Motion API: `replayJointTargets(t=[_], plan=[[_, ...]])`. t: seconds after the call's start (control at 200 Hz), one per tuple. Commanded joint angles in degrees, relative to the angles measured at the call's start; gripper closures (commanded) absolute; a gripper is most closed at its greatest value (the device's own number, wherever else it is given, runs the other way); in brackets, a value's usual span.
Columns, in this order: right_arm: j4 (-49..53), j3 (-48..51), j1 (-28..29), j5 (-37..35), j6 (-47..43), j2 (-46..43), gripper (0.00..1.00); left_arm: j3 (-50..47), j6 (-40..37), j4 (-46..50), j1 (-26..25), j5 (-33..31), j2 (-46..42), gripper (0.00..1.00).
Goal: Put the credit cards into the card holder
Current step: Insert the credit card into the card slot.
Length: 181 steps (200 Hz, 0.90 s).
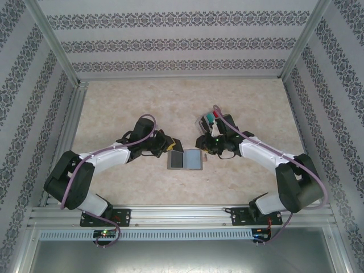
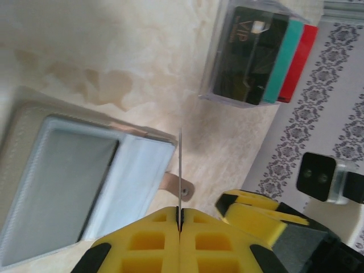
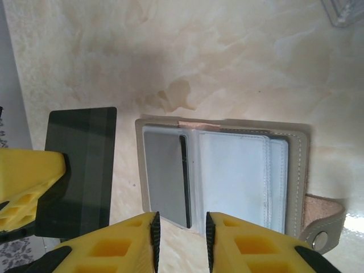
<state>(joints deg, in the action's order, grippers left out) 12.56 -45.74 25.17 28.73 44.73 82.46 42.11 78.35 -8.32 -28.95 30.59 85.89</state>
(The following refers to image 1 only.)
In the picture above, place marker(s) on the grey card holder wallet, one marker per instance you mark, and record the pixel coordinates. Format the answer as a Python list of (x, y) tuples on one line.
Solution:
[(176, 159)]

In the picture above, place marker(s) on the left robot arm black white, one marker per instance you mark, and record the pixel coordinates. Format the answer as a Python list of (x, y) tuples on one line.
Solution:
[(57, 185)]

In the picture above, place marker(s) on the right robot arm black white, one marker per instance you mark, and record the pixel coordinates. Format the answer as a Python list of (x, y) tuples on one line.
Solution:
[(295, 193)]

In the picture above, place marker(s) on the light blue credit card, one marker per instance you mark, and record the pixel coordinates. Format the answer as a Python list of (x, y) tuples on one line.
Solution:
[(193, 159)]

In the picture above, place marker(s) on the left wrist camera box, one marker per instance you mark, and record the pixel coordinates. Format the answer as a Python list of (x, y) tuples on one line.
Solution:
[(145, 128)]

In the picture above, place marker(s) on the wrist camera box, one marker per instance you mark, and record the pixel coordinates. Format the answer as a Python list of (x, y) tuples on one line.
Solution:
[(145, 128), (227, 126)]

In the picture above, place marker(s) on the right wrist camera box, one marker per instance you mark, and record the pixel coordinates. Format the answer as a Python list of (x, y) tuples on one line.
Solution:
[(227, 126)]

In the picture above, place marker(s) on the aluminium frame cross rail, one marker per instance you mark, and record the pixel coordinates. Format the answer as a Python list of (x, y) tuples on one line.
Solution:
[(182, 77)]

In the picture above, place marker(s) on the aluminium frame mounting rail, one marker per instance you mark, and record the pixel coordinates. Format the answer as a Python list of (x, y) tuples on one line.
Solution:
[(182, 216)]

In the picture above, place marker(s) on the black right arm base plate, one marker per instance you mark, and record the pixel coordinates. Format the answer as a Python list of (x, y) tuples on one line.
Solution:
[(237, 216)]

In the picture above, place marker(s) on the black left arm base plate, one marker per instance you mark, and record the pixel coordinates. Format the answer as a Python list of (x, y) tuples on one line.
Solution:
[(125, 217)]

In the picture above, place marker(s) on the aluminium frame side rail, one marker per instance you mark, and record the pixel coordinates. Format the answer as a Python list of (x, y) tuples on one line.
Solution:
[(66, 142)]

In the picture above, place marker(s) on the aluminium frame upright post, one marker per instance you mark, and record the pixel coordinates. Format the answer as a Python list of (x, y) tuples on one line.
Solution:
[(302, 42), (56, 42)]

